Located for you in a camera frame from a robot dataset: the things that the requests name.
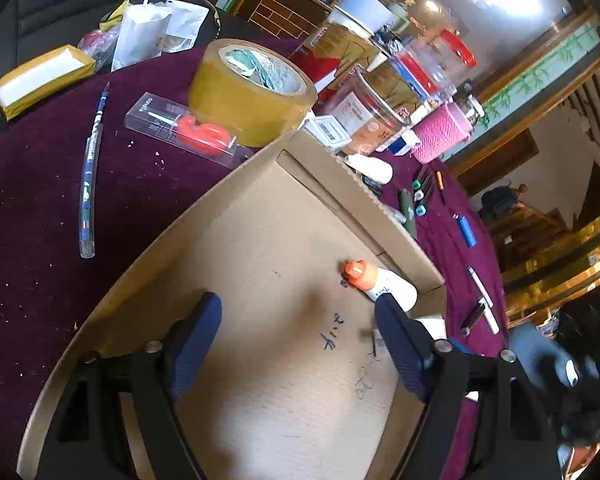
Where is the wooden staircase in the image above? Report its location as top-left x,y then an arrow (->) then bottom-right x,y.
485,200 -> 581,273

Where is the clear container red blue lid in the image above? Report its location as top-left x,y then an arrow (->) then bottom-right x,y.
390,42 -> 456,106

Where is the blue and white small box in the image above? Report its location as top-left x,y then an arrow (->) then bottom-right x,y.
390,130 -> 421,157

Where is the red number candle clear box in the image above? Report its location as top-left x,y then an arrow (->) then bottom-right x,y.
124,92 -> 255,170

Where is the brown packing tape roll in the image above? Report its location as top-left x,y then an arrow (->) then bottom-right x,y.
187,38 -> 319,148

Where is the red item in plastic bag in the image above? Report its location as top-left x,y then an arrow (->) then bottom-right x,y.
77,29 -> 121,63

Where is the green marker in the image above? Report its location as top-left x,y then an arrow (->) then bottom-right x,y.
399,189 -> 418,238

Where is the large jar white lid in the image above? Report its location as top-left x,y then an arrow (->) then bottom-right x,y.
300,0 -> 406,68

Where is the pink knitted cup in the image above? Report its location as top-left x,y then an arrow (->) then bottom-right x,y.
412,95 -> 483,163

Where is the clear glass jar with label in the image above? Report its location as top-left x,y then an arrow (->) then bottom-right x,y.
325,67 -> 406,156

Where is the black pen silver end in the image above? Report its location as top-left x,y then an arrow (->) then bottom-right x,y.
461,297 -> 486,337

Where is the blue patterned pencil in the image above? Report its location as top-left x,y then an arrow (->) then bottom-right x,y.
79,82 -> 111,260

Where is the small white bottle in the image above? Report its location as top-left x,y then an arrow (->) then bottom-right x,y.
343,152 -> 394,186

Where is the wooden cabinet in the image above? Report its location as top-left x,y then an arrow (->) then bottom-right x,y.
230,0 -> 341,41

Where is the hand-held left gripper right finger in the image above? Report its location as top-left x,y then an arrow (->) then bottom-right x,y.
375,294 -> 563,480

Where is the cardboard box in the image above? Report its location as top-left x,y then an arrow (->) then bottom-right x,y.
17,130 -> 448,480

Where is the blue eraser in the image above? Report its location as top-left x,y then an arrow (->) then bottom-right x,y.
453,214 -> 477,247

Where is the white paper bag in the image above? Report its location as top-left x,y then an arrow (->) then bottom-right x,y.
111,2 -> 173,73

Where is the yellow and white box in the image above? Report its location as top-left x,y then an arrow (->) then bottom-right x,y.
0,45 -> 97,122

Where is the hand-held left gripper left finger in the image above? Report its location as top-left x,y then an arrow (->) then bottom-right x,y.
35,291 -> 223,480

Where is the white labelled box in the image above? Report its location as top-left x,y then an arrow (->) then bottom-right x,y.
302,115 -> 353,150

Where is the white glue bottle orange cap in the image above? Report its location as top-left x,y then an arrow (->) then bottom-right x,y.
341,259 -> 419,313

